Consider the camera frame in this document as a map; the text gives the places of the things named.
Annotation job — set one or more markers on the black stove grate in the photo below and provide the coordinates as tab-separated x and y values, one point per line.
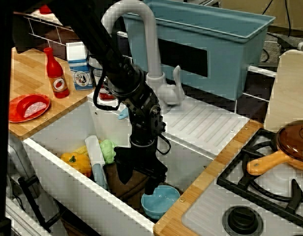
240	184

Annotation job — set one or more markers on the grey curved faucet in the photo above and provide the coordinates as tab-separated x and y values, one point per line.
151	37

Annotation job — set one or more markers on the blue white milk carton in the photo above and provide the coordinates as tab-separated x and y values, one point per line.
79	66

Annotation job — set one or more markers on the brown glass lid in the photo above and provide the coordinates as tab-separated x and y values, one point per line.
291	142

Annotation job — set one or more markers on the grey faucet lever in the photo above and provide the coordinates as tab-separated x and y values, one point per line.
174	91

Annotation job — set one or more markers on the light blue bowl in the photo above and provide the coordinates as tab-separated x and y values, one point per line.
163	200

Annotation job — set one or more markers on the red ketchup bottle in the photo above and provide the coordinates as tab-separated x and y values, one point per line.
56	78

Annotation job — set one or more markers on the yellow bell pepper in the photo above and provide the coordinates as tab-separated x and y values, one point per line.
79	164

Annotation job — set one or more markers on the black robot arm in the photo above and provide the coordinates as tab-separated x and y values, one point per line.
112	59

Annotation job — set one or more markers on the green lettuce toy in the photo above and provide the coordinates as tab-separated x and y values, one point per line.
107	151

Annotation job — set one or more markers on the red plate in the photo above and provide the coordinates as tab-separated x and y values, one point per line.
15	115

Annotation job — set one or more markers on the light wooden board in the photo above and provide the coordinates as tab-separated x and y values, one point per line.
289	93

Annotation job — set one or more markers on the white wall shelf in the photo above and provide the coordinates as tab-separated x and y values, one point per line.
55	23

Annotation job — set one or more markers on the black stove knob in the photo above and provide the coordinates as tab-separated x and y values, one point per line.
241	220

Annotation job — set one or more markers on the grey pipe piece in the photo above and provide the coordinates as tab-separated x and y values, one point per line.
302	45

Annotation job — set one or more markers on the yellow corn cob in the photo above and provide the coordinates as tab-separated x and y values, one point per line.
82	150

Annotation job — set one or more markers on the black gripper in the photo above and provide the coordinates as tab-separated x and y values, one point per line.
141	159

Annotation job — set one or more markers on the red pink food slice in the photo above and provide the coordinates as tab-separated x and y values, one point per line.
34	107

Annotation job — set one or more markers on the red item on shelf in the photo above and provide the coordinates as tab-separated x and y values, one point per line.
45	9

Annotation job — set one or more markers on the white sink basin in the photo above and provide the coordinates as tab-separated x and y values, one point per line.
68	125

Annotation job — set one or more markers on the blue plastic bin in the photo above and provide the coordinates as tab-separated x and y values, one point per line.
222	41

